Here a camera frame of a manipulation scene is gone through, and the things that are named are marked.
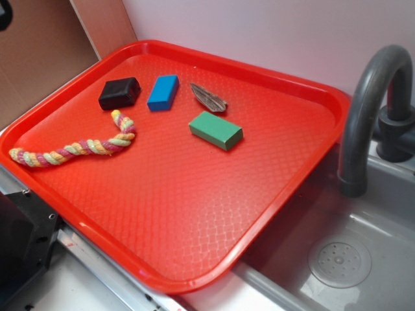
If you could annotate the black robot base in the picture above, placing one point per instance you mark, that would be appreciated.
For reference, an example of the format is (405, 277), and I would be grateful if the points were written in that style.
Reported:
(29, 228)

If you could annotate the green rectangular block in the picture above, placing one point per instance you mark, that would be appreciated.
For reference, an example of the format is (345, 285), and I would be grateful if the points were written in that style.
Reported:
(215, 130)

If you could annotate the brown wood piece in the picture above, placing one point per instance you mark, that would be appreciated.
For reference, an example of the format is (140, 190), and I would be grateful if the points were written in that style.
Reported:
(208, 99)

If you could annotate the blue rectangular block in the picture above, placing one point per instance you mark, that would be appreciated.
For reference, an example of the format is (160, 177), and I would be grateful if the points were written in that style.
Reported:
(163, 93)

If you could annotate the red plastic tray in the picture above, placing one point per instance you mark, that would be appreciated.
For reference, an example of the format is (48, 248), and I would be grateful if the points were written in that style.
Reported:
(173, 209)

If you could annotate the brown cardboard panel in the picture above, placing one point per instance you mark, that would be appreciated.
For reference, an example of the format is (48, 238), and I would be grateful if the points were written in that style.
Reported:
(48, 43)

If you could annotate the black rectangular block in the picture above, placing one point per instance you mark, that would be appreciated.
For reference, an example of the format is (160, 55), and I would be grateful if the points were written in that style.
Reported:
(119, 93)

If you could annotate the grey curved faucet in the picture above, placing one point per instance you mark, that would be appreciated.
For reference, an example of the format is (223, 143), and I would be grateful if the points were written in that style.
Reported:
(381, 111)

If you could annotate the grey plastic sink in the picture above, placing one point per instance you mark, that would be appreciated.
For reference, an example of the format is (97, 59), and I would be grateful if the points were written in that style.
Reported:
(324, 251)

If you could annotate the black object top left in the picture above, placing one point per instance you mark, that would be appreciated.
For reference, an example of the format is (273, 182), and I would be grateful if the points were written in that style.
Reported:
(6, 14)

